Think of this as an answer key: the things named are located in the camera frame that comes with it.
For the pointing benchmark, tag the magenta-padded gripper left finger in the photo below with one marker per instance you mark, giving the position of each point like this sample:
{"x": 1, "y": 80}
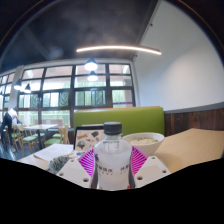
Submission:
{"x": 86, "y": 163}

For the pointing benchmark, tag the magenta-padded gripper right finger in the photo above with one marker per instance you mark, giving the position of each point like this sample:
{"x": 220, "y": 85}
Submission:
{"x": 138, "y": 160}

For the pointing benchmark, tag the clear plastic water bottle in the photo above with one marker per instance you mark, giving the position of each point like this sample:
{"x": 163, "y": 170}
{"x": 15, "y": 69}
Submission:
{"x": 112, "y": 160}

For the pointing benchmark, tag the white ceramic bowl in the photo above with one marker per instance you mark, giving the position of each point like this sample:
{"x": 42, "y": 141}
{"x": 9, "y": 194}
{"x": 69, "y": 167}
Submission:
{"x": 148, "y": 145}

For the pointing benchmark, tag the black-framed stickered tablet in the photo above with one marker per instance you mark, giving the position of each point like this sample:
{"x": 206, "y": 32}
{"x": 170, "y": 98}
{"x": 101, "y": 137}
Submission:
{"x": 87, "y": 136}

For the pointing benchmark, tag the white paper sheet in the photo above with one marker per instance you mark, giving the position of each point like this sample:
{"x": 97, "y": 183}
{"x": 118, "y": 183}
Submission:
{"x": 53, "y": 151}

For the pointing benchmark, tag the green upholstered bench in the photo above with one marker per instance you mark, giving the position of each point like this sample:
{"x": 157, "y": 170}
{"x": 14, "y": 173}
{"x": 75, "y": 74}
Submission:
{"x": 133, "y": 118}

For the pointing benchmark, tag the light wooden dining table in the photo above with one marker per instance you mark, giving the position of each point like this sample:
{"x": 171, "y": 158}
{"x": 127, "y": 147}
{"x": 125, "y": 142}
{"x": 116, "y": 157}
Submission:
{"x": 40, "y": 127}

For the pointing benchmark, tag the group of green-seated wooden chairs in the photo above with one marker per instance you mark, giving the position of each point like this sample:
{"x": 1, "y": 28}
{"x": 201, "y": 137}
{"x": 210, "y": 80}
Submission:
{"x": 29, "y": 138}

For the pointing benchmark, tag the large black-framed window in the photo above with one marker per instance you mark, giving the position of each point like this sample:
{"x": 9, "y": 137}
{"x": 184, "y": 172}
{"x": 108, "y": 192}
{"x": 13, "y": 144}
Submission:
{"x": 56, "y": 98}

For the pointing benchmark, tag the person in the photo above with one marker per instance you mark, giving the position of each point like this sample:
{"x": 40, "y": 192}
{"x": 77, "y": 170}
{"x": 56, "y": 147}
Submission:
{"x": 8, "y": 123}

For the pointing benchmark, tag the group of pendant lamps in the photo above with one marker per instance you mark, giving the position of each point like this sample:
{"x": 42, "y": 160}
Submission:
{"x": 90, "y": 65}

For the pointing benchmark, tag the curved linear ceiling light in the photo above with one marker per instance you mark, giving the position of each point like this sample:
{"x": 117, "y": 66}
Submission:
{"x": 116, "y": 47}

